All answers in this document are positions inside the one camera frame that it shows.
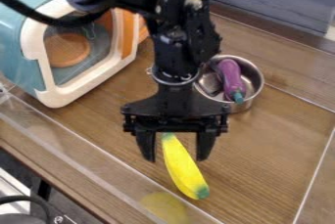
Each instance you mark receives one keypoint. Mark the silver pot with wire handle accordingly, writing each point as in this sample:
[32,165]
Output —
[210,84]

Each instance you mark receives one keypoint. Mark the purple toy eggplant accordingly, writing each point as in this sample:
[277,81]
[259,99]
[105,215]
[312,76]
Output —
[235,89]

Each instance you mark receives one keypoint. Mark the blue toy microwave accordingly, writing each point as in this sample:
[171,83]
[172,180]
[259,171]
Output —
[29,21]

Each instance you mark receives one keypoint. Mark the yellow toy banana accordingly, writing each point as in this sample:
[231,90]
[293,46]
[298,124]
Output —
[183,168]

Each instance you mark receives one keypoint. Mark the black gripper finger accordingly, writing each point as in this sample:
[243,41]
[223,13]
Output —
[147,143]
[204,145]

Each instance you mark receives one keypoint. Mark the orange microwave turntable plate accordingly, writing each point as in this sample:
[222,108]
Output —
[66,49]

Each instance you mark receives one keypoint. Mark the clear acrylic barrier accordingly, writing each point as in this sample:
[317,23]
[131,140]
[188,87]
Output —
[105,185]

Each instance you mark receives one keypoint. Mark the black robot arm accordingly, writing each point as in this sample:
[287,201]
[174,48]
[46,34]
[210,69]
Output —
[186,42]

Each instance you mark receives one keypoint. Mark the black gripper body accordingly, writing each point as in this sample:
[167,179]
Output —
[178,108]

